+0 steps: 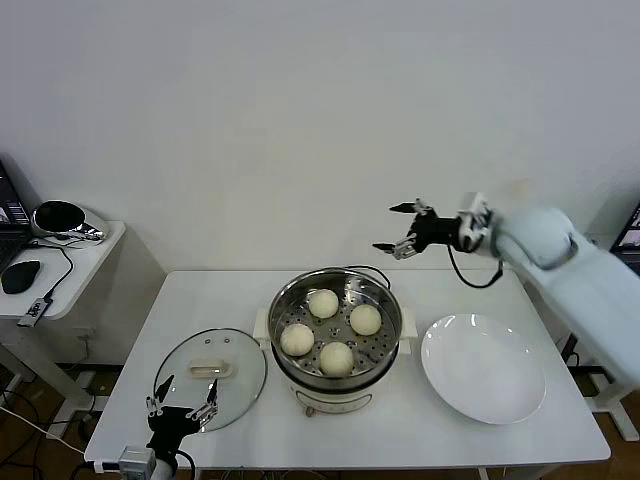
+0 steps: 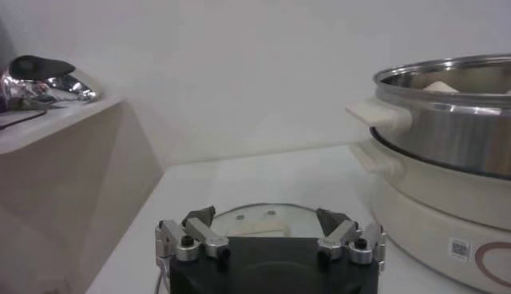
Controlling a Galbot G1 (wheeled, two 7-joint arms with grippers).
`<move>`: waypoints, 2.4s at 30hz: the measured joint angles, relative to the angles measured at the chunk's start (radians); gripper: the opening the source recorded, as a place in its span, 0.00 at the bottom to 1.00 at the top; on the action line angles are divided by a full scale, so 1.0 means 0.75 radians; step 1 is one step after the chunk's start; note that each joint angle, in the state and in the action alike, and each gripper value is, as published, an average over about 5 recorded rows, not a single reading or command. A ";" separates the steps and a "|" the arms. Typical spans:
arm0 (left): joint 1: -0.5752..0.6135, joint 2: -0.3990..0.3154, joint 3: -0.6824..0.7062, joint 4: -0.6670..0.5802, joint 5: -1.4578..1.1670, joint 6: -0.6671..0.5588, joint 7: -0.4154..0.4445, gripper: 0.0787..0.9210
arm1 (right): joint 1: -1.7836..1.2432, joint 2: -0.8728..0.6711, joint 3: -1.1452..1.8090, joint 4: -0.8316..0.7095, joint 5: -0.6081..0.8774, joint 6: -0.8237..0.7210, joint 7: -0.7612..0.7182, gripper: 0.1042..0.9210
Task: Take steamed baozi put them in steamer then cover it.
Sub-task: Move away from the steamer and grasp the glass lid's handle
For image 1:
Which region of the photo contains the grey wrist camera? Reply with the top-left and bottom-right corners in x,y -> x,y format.
92,446 -> 156,474
457,191 -> 495,251

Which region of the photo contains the white side table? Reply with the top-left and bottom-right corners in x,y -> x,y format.
584,234 -> 640,441
0,221 -> 127,426

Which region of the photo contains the black computer mouse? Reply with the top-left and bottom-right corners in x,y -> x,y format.
0,260 -> 41,295

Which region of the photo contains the shiny chrome headset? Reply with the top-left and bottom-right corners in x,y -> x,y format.
30,199 -> 110,245

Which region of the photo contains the round glass pot lid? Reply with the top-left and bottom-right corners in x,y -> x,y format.
153,328 -> 269,434

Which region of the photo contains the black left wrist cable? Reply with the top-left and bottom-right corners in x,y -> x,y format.
176,448 -> 199,480

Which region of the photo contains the white round plate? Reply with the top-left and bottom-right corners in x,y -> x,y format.
420,313 -> 547,426

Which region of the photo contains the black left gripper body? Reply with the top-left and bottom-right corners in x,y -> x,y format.
146,406 -> 199,454

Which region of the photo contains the laptop charger cable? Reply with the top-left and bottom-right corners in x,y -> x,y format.
560,333 -> 582,369

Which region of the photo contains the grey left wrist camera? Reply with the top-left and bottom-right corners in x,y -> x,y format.
92,446 -> 156,474

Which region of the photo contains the white floor cable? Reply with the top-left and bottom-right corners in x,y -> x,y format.
0,403 -> 86,456

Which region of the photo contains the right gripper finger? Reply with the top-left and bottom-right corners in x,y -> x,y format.
372,234 -> 420,261
388,198 -> 436,217

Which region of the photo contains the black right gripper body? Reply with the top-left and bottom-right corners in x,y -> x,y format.
409,215 -> 464,254

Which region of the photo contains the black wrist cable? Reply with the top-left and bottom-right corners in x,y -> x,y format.
446,243 -> 504,289
176,448 -> 199,480

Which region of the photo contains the black laptop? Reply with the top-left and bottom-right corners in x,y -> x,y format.
0,158 -> 31,266
610,202 -> 640,275

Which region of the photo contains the white work table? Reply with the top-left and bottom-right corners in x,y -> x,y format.
83,270 -> 612,480

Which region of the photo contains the grey usb hub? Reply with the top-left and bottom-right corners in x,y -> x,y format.
17,295 -> 55,329

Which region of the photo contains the black desk cable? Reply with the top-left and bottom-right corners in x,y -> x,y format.
29,238 -> 75,301

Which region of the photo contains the stainless steel steamer basket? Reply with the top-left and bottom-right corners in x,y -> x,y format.
252,268 -> 419,389

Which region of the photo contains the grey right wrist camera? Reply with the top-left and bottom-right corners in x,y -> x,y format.
457,191 -> 495,251

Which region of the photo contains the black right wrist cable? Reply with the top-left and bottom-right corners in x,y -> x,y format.
446,243 -> 504,289

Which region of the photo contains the cream electric pot base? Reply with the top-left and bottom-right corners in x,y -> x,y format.
257,337 -> 412,417

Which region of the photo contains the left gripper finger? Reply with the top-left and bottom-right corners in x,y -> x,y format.
187,378 -> 220,427
145,374 -> 176,417

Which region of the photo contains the black pot power cord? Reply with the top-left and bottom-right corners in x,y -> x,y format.
344,264 -> 394,291

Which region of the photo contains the white steamed baozi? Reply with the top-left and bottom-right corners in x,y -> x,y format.
307,288 -> 340,320
279,323 -> 316,357
319,341 -> 355,377
349,304 -> 384,336

